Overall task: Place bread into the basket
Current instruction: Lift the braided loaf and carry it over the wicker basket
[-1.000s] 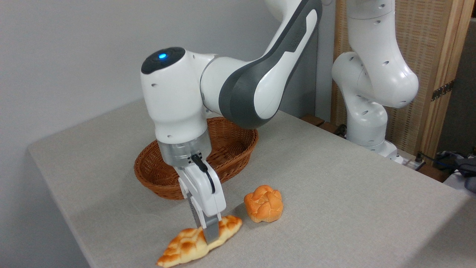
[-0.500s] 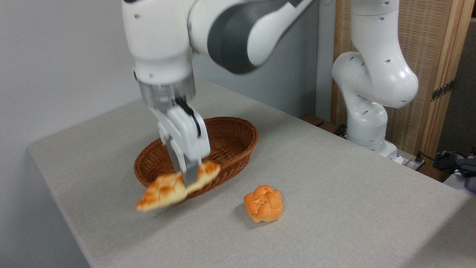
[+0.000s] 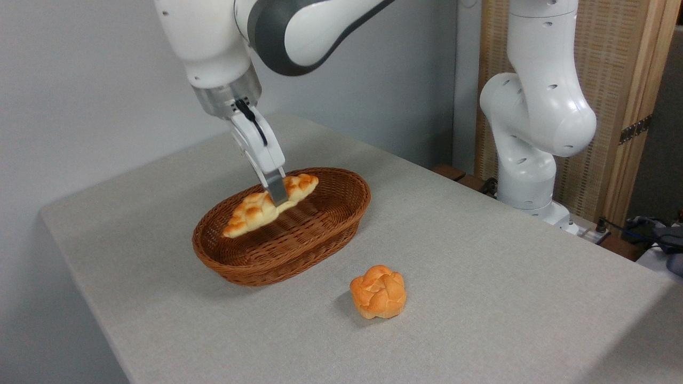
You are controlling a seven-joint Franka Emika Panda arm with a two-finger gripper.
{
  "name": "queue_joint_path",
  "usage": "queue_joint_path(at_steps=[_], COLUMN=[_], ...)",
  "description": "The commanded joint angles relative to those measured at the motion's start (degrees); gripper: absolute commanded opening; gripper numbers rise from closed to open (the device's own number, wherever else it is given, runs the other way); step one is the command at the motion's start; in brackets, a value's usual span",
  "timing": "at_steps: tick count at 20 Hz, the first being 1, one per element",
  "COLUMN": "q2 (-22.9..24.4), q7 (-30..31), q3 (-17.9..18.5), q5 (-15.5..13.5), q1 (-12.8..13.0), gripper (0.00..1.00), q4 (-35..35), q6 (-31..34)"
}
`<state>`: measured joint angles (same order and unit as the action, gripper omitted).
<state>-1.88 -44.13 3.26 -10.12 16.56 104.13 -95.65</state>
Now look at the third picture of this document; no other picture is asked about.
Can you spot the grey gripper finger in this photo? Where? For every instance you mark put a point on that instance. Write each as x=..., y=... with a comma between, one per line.
x=277, y=186

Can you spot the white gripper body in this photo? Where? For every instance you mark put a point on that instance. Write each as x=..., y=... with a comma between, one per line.
x=261, y=149

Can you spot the long braided bread loaf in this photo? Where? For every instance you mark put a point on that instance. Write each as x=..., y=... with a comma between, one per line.
x=253, y=210

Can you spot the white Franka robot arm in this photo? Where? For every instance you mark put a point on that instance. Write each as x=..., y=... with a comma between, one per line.
x=539, y=106

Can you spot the brown wicker oval basket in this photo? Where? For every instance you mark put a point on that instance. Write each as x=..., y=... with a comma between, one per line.
x=309, y=234

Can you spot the round knotted bread roll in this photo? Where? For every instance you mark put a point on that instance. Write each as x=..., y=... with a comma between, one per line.
x=379, y=293

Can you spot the wooden folding screen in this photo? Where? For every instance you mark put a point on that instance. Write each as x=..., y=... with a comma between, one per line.
x=613, y=64

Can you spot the dark metal screen hinge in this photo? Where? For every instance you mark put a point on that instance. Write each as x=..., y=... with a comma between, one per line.
x=634, y=130

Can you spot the dark blue bag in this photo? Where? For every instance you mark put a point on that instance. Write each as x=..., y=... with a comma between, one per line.
x=667, y=240

